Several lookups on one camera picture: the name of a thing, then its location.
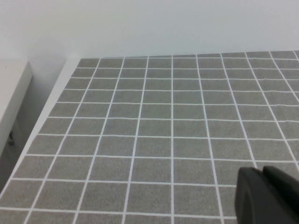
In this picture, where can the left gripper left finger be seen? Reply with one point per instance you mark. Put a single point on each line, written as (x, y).
(252, 200)

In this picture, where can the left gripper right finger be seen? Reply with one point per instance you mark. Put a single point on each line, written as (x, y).
(285, 193)

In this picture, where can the gray white-grid table cloth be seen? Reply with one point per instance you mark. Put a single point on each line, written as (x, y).
(140, 140)

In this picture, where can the white side cabinet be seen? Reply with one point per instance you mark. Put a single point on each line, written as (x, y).
(11, 93)

